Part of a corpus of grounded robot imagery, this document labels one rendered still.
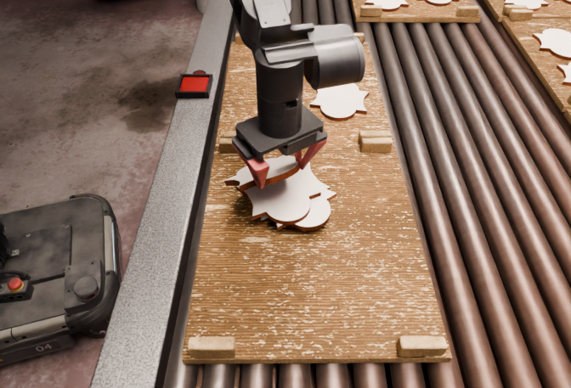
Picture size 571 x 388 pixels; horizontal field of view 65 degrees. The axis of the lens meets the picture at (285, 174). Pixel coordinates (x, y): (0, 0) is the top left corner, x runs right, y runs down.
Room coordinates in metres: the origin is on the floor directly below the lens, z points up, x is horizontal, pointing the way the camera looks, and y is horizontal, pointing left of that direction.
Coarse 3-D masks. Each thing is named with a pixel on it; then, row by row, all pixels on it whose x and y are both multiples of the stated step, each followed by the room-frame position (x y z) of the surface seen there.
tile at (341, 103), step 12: (348, 84) 0.85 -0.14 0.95; (324, 96) 0.81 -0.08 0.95; (336, 96) 0.81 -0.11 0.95; (348, 96) 0.81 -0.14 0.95; (360, 96) 0.81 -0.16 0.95; (324, 108) 0.76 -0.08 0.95; (336, 108) 0.76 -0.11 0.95; (348, 108) 0.76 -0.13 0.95; (360, 108) 0.76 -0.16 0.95; (336, 120) 0.73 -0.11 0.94
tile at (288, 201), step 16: (240, 192) 0.50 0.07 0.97; (256, 192) 0.50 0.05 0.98; (272, 192) 0.50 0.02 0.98; (288, 192) 0.50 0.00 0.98; (304, 192) 0.50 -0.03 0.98; (320, 192) 0.50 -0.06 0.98; (256, 208) 0.46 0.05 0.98; (272, 208) 0.46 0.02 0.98; (288, 208) 0.46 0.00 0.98; (304, 208) 0.46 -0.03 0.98; (288, 224) 0.44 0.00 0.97
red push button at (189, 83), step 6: (186, 78) 0.90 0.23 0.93; (192, 78) 0.90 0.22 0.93; (198, 78) 0.90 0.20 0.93; (204, 78) 0.90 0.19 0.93; (186, 84) 0.88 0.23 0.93; (192, 84) 0.88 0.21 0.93; (198, 84) 0.88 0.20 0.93; (204, 84) 0.88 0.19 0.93; (180, 90) 0.85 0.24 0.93; (186, 90) 0.85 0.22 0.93; (192, 90) 0.85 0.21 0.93; (198, 90) 0.85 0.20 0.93; (204, 90) 0.85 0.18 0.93
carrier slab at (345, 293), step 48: (336, 192) 0.53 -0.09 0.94; (384, 192) 0.53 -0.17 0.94; (240, 240) 0.43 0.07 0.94; (288, 240) 0.43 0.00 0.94; (336, 240) 0.43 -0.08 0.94; (384, 240) 0.43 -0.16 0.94; (240, 288) 0.34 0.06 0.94; (288, 288) 0.34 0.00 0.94; (336, 288) 0.34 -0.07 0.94; (384, 288) 0.34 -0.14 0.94; (432, 288) 0.34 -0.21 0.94; (192, 336) 0.27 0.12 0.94; (240, 336) 0.27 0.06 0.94; (288, 336) 0.27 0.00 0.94; (336, 336) 0.27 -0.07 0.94; (384, 336) 0.27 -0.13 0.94
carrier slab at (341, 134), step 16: (240, 48) 1.03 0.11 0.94; (368, 48) 1.03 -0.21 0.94; (240, 64) 0.95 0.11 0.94; (368, 64) 0.95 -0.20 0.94; (240, 80) 0.88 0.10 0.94; (304, 80) 0.88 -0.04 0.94; (368, 80) 0.88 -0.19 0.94; (224, 96) 0.82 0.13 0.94; (240, 96) 0.82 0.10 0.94; (256, 96) 0.82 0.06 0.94; (304, 96) 0.82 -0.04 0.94; (368, 96) 0.82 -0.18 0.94; (224, 112) 0.76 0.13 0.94; (240, 112) 0.76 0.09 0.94; (256, 112) 0.76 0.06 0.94; (320, 112) 0.76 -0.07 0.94; (368, 112) 0.76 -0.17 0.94; (384, 112) 0.76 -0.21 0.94; (224, 128) 0.71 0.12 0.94; (336, 128) 0.71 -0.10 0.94; (352, 128) 0.71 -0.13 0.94; (368, 128) 0.71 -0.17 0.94; (384, 128) 0.71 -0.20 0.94; (336, 144) 0.66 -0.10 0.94; (352, 144) 0.66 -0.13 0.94
